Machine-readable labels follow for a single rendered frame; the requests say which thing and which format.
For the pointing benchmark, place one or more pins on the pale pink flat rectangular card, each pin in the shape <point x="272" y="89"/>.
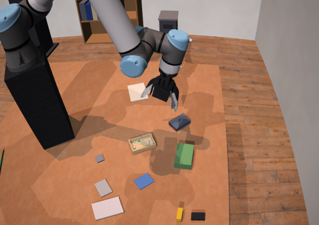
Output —
<point x="107" y="208"/>

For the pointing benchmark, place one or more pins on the small yellow block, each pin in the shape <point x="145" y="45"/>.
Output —
<point x="179" y="214"/>

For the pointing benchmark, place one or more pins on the green rectangular block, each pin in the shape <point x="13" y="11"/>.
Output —
<point x="183" y="157"/>

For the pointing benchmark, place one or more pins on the wooden ball-in-hole puzzle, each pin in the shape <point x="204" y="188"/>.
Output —
<point x="142" y="143"/>

